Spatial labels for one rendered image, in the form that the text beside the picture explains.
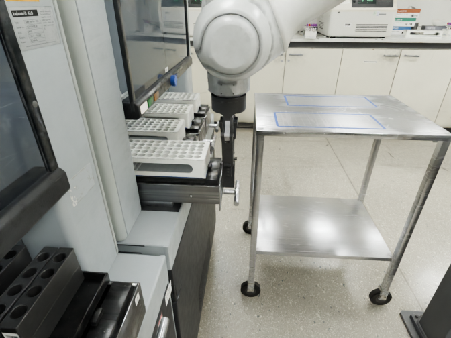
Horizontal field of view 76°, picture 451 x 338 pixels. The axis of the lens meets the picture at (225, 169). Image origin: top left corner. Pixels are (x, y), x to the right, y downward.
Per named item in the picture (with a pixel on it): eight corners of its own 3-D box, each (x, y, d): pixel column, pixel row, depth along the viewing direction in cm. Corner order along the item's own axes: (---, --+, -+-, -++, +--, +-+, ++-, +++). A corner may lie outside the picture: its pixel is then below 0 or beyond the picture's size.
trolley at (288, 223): (240, 298, 132) (246, 130, 92) (242, 230, 172) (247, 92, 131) (391, 308, 128) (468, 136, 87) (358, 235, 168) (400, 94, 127)
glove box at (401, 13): (393, 17, 283) (396, 5, 278) (388, 17, 294) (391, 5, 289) (419, 17, 281) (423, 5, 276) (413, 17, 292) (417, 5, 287)
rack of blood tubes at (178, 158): (82, 178, 70) (76, 155, 67) (101, 159, 78) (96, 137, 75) (205, 183, 68) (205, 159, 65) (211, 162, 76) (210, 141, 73)
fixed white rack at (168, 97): (119, 114, 110) (116, 98, 107) (129, 106, 119) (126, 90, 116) (196, 116, 108) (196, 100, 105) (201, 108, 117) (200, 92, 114)
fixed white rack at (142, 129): (77, 149, 84) (72, 129, 80) (93, 135, 92) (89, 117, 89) (179, 152, 82) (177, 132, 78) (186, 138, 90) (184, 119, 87)
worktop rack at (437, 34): (405, 37, 265) (407, 29, 262) (401, 36, 274) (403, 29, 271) (441, 38, 260) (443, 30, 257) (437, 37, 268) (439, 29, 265)
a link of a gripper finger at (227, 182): (234, 161, 70) (234, 163, 69) (234, 186, 74) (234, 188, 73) (222, 161, 70) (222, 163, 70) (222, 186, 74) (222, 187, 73)
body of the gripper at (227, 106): (213, 86, 66) (214, 125, 70) (209, 97, 58) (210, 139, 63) (246, 87, 65) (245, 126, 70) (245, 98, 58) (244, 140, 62)
